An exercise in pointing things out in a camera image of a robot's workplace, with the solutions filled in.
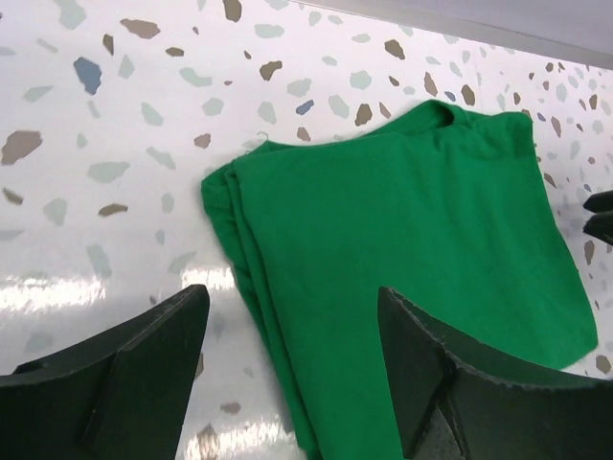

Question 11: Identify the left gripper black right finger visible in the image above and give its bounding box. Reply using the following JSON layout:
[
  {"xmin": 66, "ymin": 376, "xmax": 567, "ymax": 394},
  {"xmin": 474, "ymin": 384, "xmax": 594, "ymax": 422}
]
[{"xmin": 377, "ymin": 287, "xmax": 612, "ymax": 459}]

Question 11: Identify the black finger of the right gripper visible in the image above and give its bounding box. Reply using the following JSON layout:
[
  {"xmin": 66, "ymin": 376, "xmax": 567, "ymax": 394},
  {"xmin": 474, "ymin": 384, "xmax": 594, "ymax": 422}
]
[
  {"xmin": 583, "ymin": 191, "xmax": 613, "ymax": 214},
  {"xmin": 583, "ymin": 213, "xmax": 613, "ymax": 242}
]

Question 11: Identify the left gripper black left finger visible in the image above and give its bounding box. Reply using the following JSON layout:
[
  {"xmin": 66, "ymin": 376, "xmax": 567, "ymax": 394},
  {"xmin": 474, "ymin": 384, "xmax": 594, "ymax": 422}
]
[{"xmin": 1, "ymin": 285, "xmax": 210, "ymax": 459}]

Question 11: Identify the green t-shirt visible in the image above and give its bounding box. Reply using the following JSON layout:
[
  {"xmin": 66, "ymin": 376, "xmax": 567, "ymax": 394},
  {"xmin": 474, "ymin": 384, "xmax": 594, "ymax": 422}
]
[{"xmin": 201, "ymin": 100, "xmax": 598, "ymax": 459}]

